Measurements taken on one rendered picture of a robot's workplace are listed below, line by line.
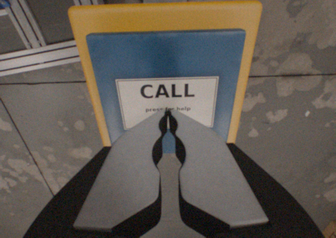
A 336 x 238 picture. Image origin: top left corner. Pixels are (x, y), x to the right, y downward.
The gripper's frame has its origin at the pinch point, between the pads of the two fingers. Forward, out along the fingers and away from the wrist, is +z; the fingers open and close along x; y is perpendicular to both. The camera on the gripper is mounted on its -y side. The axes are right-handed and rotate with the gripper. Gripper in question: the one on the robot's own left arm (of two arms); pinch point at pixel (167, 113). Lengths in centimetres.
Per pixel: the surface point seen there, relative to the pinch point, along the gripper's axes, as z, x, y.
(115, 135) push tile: 1.3, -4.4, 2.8
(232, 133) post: 3.0, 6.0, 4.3
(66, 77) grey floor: 98, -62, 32
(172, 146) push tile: 1.3, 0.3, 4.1
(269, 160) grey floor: 98, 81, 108
